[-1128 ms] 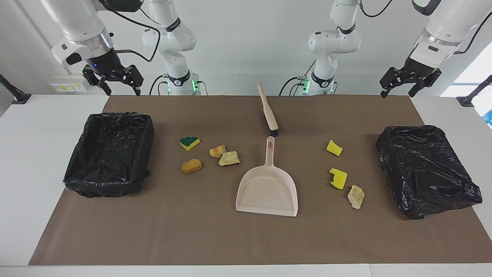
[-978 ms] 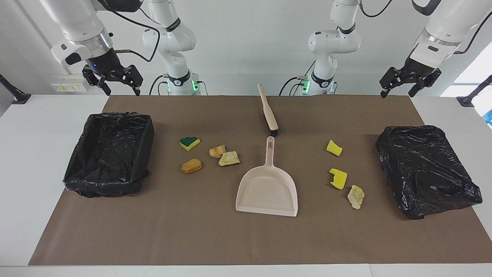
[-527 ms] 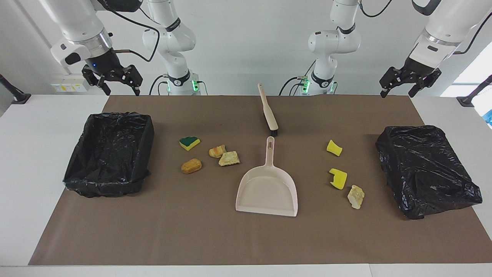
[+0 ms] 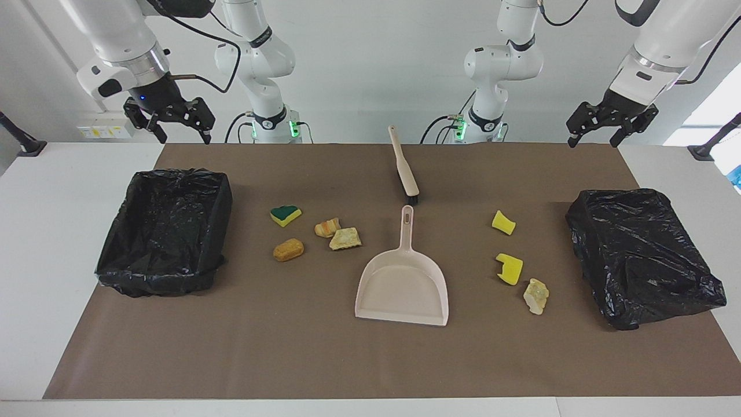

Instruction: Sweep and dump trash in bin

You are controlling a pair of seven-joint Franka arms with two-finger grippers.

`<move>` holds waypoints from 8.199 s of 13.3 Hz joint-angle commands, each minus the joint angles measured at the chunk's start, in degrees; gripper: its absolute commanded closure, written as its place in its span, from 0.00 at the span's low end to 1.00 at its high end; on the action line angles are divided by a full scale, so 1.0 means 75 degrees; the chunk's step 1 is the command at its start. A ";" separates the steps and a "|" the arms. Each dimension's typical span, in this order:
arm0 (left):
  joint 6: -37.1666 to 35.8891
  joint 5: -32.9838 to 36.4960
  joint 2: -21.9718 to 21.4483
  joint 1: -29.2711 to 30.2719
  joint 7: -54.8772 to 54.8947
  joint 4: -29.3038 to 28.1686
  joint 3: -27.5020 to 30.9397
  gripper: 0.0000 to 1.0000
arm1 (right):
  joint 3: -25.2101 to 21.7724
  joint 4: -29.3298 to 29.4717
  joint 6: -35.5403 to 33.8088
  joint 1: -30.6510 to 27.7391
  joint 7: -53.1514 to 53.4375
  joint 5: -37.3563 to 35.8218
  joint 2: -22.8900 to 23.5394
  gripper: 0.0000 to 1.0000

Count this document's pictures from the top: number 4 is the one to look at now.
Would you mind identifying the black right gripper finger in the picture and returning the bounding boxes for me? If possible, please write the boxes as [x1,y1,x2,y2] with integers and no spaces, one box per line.
[123,97,168,144]
[185,97,216,144]

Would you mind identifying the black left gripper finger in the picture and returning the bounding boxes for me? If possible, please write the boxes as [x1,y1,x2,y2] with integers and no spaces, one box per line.
[566,101,603,147]
[610,104,659,148]

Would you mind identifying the green and yellow sponge piece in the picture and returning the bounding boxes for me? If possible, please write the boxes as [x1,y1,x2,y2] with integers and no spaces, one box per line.
[270,205,303,228]

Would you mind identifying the curved yellow sponge piece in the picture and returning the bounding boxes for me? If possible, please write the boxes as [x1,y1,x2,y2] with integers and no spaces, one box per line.
[491,210,517,236]

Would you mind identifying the brown orange sponge piece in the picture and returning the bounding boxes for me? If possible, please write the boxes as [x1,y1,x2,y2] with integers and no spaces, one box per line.
[273,238,305,262]

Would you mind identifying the notched yellow sponge piece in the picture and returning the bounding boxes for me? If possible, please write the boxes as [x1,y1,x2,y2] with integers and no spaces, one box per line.
[496,253,524,286]

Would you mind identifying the cream crumbly sponge piece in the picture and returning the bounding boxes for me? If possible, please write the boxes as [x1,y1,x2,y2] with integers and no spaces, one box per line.
[523,278,550,316]

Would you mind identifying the beige hand brush black bristles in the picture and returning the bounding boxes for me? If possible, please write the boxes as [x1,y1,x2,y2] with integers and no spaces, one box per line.
[388,125,420,206]

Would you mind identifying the pale beige sponge piece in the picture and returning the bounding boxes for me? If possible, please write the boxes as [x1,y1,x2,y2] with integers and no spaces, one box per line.
[329,227,363,251]

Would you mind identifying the beige plastic dustpan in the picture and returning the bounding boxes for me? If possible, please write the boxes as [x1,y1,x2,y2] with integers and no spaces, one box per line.
[354,205,450,327]

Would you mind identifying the open bin with black bag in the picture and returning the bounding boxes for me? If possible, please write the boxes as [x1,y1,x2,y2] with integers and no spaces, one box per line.
[95,168,233,299]

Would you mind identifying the crumpled black bag bin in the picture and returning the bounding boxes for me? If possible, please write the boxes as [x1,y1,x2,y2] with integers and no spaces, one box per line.
[565,188,728,332]

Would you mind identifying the black stand foot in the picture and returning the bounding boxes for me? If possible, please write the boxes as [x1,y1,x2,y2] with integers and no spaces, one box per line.
[0,110,47,158]
[687,112,741,162]

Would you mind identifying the brown table mat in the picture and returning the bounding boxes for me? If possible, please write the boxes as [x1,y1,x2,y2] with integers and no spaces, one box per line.
[42,143,741,400]

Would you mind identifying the black right base cable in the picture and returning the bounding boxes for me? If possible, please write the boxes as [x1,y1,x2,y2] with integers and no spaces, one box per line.
[225,112,256,144]

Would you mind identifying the black base cable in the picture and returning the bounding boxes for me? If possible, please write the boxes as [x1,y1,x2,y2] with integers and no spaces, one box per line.
[225,112,256,144]
[421,93,478,144]

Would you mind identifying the white wall socket box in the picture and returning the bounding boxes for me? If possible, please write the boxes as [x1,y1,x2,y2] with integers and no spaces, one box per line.
[77,111,138,140]

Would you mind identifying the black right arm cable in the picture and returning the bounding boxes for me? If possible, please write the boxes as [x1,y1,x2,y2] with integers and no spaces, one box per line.
[152,9,242,94]

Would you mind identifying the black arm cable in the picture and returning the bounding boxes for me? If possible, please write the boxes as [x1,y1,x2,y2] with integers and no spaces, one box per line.
[152,9,242,94]
[674,14,741,86]

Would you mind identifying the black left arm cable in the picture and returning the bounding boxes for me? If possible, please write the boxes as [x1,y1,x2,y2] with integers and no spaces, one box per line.
[674,14,741,86]

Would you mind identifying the black left base cable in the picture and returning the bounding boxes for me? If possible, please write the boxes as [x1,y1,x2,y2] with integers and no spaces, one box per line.
[421,93,478,144]

